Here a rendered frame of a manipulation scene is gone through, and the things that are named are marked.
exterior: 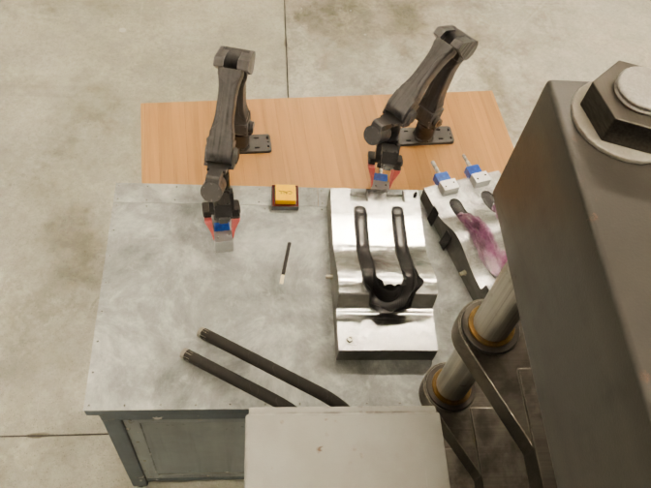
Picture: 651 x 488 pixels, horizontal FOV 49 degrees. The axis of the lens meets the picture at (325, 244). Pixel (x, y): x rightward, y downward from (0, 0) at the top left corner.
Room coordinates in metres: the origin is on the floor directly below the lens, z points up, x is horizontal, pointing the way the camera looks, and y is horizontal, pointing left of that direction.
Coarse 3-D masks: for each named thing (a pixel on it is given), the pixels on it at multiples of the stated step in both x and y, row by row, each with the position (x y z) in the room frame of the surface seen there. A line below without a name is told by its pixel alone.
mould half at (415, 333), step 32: (384, 192) 1.30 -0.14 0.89; (352, 224) 1.17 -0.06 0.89; (384, 224) 1.19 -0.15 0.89; (416, 224) 1.21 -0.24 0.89; (352, 256) 1.05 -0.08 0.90; (384, 256) 1.07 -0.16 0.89; (416, 256) 1.09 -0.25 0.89; (352, 288) 0.93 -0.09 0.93; (352, 320) 0.88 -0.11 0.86; (384, 320) 0.90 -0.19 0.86; (416, 320) 0.91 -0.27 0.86; (352, 352) 0.79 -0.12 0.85; (384, 352) 0.81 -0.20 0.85; (416, 352) 0.83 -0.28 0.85
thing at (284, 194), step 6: (276, 186) 1.29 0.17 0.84; (282, 186) 1.29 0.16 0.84; (288, 186) 1.30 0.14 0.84; (294, 186) 1.30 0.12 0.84; (276, 192) 1.27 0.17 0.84; (282, 192) 1.27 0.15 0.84; (288, 192) 1.27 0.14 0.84; (294, 192) 1.28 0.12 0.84; (276, 198) 1.24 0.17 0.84; (282, 198) 1.25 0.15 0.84; (288, 198) 1.25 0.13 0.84; (294, 198) 1.25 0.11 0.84
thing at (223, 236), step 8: (216, 224) 1.11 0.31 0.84; (224, 224) 1.12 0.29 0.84; (216, 232) 1.08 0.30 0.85; (224, 232) 1.08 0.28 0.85; (216, 240) 1.05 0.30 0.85; (224, 240) 1.06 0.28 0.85; (232, 240) 1.06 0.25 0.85; (216, 248) 1.05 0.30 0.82; (224, 248) 1.05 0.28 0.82; (232, 248) 1.06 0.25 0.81
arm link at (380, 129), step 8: (384, 112) 1.46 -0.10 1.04; (416, 112) 1.45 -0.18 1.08; (376, 120) 1.39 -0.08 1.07; (384, 120) 1.41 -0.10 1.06; (392, 120) 1.43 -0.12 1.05; (400, 120) 1.45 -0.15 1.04; (408, 120) 1.43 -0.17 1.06; (368, 128) 1.39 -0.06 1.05; (376, 128) 1.38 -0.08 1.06; (384, 128) 1.38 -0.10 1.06; (368, 136) 1.37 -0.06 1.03; (376, 136) 1.37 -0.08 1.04; (384, 136) 1.37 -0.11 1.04
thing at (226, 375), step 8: (184, 352) 0.72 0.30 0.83; (192, 352) 0.72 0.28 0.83; (192, 360) 0.70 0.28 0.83; (200, 360) 0.70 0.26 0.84; (208, 360) 0.71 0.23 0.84; (200, 368) 0.69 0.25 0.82; (208, 368) 0.68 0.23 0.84; (216, 368) 0.69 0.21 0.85; (224, 368) 0.69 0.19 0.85; (216, 376) 0.67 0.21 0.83; (224, 376) 0.67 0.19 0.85; (232, 376) 0.67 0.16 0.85; (240, 376) 0.68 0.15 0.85; (232, 384) 0.65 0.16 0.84; (240, 384) 0.65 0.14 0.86; (248, 384) 0.65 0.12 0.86; (256, 384) 0.66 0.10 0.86; (248, 392) 0.64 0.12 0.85; (256, 392) 0.64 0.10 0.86; (264, 392) 0.64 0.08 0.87; (272, 392) 0.64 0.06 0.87; (264, 400) 0.62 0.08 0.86
